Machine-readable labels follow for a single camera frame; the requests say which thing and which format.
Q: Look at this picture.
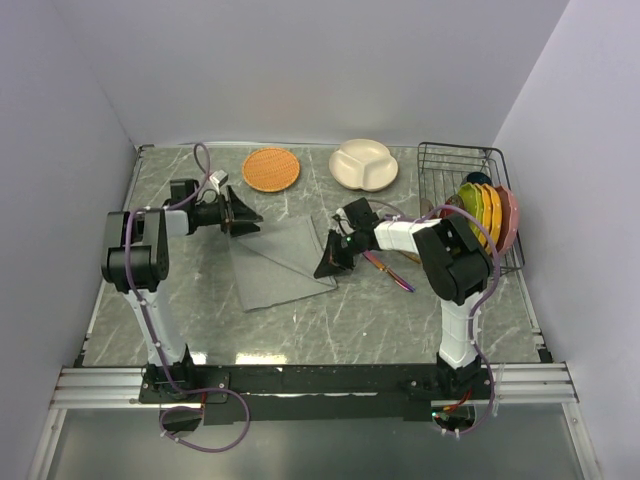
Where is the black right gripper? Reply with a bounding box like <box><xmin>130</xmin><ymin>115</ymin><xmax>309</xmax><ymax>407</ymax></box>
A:
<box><xmin>314</xmin><ymin>229</ymin><xmax>364</xmax><ymax>279</ymax></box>

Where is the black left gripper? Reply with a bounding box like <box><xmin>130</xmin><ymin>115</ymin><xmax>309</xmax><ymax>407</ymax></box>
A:
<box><xmin>191</xmin><ymin>186</ymin><xmax>263</xmax><ymax>238</ymax></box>

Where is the grey cloth napkin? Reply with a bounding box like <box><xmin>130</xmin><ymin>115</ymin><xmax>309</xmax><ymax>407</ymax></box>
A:
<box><xmin>229</xmin><ymin>215</ymin><xmax>337</xmax><ymax>312</ymax></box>

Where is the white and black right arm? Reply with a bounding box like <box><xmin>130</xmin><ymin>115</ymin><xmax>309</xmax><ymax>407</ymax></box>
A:
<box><xmin>314</xmin><ymin>198</ymin><xmax>494</xmax><ymax>399</ymax></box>

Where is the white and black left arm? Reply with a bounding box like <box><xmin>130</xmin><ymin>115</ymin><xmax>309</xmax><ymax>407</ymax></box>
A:
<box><xmin>101</xmin><ymin>179</ymin><xmax>263</xmax><ymax>403</ymax></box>

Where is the iridescent purple knife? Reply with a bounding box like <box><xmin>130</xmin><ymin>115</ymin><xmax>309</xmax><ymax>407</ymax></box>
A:
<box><xmin>362</xmin><ymin>251</ymin><xmax>415</xmax><ymax>293</ymax></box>

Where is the orange woven round coaster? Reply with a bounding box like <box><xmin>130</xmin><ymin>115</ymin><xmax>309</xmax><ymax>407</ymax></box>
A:
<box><xmin>242</xmin><ymin>147</ymin><xmax>301</xmax><ymax>193</ymax></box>

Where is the gold spoon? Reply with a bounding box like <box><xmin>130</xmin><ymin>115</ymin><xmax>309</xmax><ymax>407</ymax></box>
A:
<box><xmin>400</xmin><ymin>251</ymin><xmax>422</xmax><ymax>265</ymax></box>

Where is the cream divided plate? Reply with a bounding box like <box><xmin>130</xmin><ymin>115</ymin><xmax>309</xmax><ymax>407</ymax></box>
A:
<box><xmin>328</xmin><ymin>139</ymin><xmax>399</xmax><ymax>192</ymax></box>

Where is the red patterned plate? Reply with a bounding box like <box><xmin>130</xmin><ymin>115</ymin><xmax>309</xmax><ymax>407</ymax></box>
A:
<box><xmin>445</xmin><ymin>194</ymin><xmax>464</xmax><ymax>209</ymax></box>

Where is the green scalloped plate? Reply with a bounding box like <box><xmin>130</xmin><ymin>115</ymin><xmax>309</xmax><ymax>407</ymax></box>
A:
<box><xmin>458</xmin><ymin>183</ymin><xmax>483</xmax><ymax>226</ymax></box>

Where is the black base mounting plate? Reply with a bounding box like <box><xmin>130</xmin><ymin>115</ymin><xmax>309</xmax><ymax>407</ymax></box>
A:
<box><xmin>139</xmin><ymin>364</ymin><xmax>491</xmax><ymax>425</ymax></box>

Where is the yellow scalloped plate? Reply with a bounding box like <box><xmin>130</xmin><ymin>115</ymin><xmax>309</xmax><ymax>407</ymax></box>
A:
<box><xmin>475</xmin><ymin>184</ymin><xmax>494</xmax><ymax>242</ymax></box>

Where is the dark blue bowl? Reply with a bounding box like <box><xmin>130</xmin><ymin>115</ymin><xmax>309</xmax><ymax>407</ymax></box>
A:
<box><xmin>464</xmin><ymin>171</ymin><xmax>493</xmax><ymax>186</ymax></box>

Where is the orange scalloped plate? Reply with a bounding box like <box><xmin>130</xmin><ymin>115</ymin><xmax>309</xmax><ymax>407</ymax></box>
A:
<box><xmin>487</xmin><ymin>186</ymin><xmax>503</xmax><ymax>244</ymax></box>

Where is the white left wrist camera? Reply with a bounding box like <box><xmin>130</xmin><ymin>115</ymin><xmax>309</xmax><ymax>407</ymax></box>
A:
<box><xmin>208</xmin><ymin>170</ymin><xmax>229</xmax><ymax>192</ymax></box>

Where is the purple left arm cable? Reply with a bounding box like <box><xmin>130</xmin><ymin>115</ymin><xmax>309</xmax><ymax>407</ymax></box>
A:
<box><xmin>124</xmin><ymin>142</ymin><xmax>253</xmax><ymax>455</ymax></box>

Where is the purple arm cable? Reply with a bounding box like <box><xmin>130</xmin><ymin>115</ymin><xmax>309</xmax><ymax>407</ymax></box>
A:
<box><xmin>369</xmin><ymin>199</ymin><xmax>504</xmax><ymax>439</ymax></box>
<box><xmin>124</xmin><ymin>142</ymin><xmax>253</xmax><ymax>455</ymax></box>

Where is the black wire dish rack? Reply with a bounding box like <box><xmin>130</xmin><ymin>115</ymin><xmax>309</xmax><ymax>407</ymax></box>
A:
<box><xmin>417</xmin><ymin>142</ymin><xmax>525</xmax><ymax>274</ymax></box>

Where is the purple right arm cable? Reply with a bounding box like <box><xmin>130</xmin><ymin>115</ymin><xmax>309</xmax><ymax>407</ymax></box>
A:
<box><xmin>369</xmin><ymin>199</ymin><xmax>504</xmax><ymax>439</ymax></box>

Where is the aluminium frame rail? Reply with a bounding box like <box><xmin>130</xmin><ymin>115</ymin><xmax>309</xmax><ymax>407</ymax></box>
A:
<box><xmin>49</xmin><ymin>363</ymin><xmax>579</xmax><ymax>410</ymax></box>

